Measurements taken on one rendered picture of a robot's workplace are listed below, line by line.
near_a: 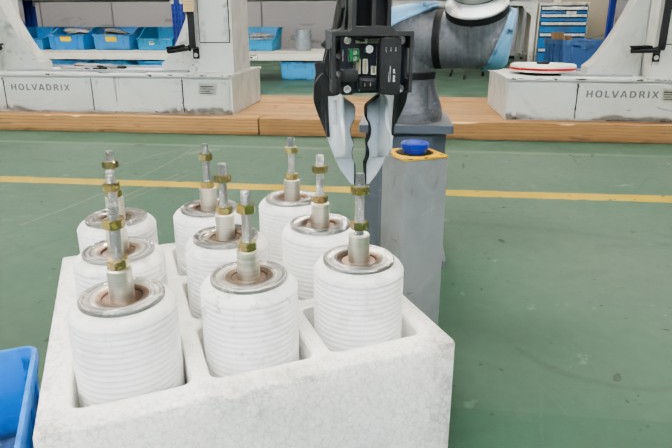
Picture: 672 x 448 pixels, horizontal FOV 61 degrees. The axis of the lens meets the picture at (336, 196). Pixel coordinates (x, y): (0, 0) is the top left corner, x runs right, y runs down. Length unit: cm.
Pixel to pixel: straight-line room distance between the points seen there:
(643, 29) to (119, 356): 272
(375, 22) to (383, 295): 26
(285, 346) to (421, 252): 33
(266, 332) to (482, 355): 47
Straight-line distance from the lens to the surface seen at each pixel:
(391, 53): 50
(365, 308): 58
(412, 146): 81
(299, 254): 68
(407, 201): 80
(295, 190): 80
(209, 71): 283
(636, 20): 296
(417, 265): 84
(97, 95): 300
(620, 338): 106
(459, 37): 112
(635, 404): 91
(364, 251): 59
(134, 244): 68
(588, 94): 275
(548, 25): 610
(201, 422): 55
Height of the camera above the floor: 49
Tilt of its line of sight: 17 degrees down
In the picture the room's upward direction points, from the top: straight up
